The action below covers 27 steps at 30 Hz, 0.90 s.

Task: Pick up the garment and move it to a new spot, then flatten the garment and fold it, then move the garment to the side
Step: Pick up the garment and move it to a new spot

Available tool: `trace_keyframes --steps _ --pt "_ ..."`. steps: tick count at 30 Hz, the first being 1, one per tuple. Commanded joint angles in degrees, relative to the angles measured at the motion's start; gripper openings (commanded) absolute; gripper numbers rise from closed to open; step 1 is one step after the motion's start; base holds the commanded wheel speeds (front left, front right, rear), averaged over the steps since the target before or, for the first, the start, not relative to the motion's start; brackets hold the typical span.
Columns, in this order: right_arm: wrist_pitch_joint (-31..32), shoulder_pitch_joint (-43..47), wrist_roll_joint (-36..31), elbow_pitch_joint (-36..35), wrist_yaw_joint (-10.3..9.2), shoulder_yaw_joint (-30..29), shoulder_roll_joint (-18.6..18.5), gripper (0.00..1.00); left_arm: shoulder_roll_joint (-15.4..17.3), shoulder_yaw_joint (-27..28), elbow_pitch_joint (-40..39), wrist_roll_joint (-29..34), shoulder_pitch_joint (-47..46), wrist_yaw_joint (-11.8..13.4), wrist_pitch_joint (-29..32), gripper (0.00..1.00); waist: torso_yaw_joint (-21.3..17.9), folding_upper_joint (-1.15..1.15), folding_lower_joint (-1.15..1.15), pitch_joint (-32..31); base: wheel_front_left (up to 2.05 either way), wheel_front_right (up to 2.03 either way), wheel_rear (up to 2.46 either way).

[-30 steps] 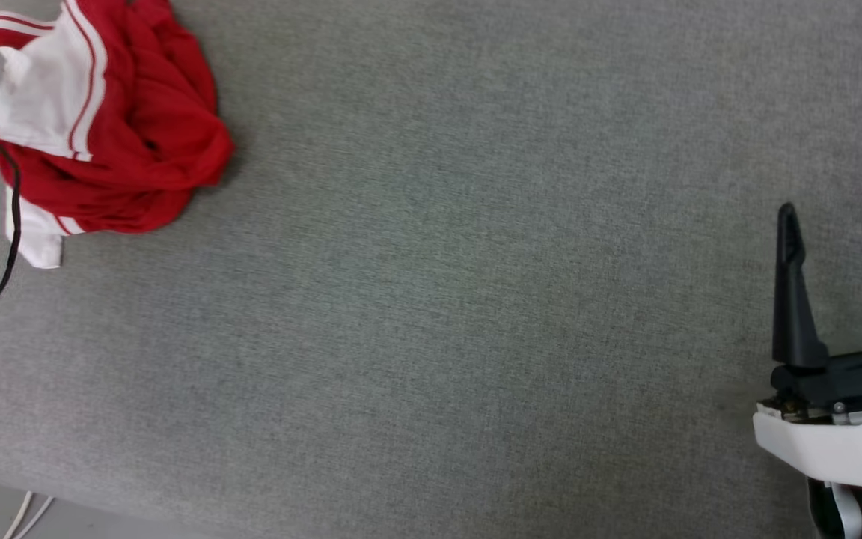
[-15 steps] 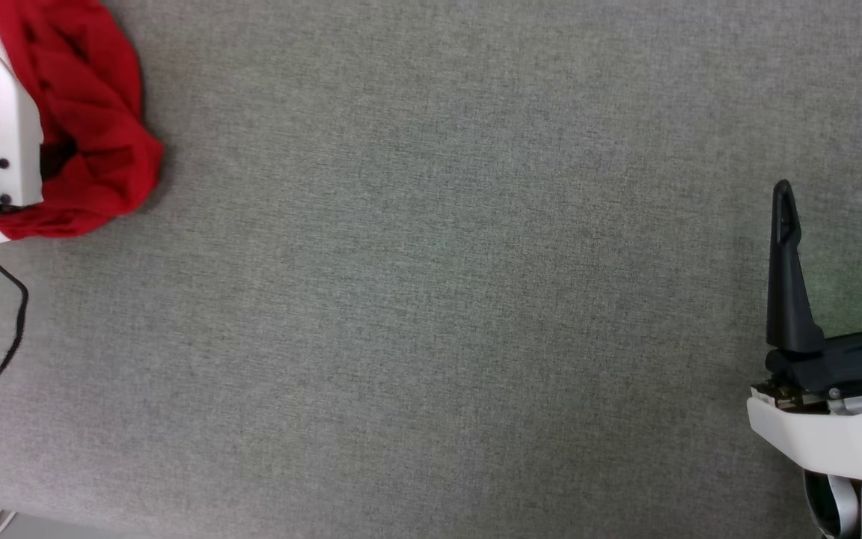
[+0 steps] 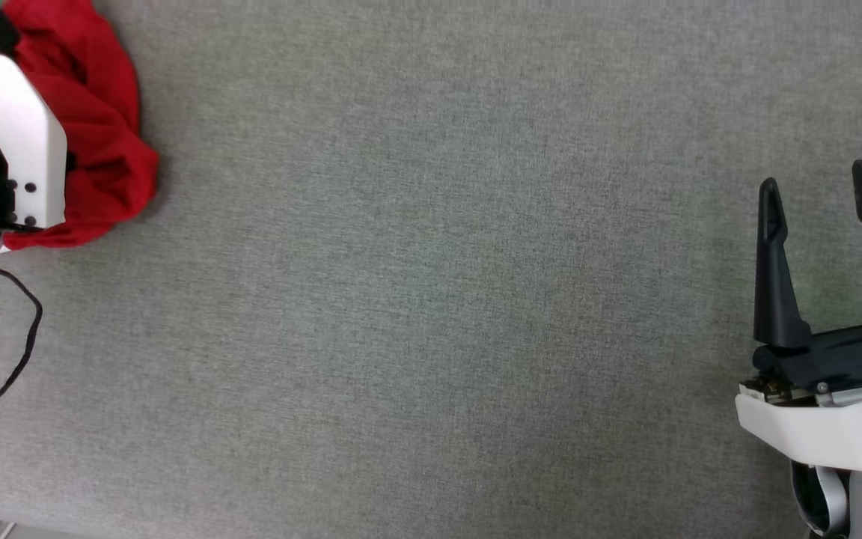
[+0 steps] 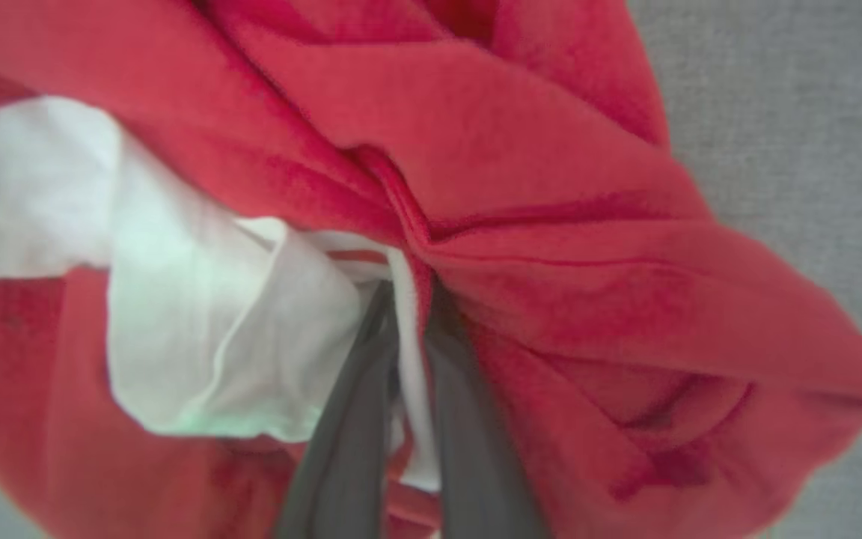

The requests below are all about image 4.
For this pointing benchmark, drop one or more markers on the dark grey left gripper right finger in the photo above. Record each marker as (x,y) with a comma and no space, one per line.
(476,464)

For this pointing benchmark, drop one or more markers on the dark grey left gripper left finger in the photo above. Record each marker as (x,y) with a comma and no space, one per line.
(349,449)

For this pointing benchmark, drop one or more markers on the red and white jersey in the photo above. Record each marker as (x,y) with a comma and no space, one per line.
(521,150)

